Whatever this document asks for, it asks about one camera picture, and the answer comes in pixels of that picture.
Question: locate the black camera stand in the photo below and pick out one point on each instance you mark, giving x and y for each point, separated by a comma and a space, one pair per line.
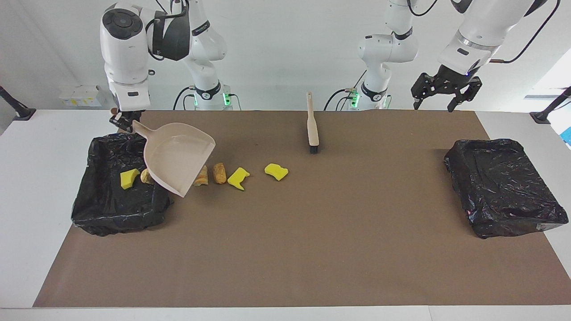
22, 112
542, 117

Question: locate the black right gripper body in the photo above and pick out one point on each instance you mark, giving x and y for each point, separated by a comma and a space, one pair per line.
129, 116

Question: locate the striped bread roll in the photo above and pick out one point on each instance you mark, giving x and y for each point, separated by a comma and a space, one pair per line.
203, 176

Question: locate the small green yellow sponge piece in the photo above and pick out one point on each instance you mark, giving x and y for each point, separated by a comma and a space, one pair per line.
129, 179

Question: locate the notched yellow green sponge piece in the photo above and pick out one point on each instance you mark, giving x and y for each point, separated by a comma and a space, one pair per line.
237, 179

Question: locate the blue object at edge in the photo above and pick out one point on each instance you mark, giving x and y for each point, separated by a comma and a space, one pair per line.
568, 136

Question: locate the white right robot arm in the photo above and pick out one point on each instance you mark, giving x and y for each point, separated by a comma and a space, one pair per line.
122, 44

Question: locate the beige hand brush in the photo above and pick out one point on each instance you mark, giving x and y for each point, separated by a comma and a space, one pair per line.
312, 129

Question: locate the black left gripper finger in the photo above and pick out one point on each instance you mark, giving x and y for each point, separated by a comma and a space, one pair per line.
424, 84
470, 89

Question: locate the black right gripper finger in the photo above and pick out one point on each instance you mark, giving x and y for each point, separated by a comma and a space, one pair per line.
136, 122
120, 124

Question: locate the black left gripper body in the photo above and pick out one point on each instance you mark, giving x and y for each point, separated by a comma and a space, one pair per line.
453, 78

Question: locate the beige plastic dustpan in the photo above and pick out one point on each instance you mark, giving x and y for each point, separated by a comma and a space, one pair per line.
176, 156

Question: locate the brown table mat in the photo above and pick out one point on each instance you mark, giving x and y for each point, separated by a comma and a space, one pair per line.
223, 267

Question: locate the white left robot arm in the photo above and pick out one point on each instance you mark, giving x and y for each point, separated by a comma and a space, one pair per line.
383, 49

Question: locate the bin with black bag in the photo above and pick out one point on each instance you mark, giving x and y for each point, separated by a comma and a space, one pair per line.
504, 187
111, 209

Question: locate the brown fried bread piece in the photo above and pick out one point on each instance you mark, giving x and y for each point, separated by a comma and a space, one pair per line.
219, 173

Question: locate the white wall socket boxes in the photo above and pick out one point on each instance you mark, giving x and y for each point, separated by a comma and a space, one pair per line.
82, 96

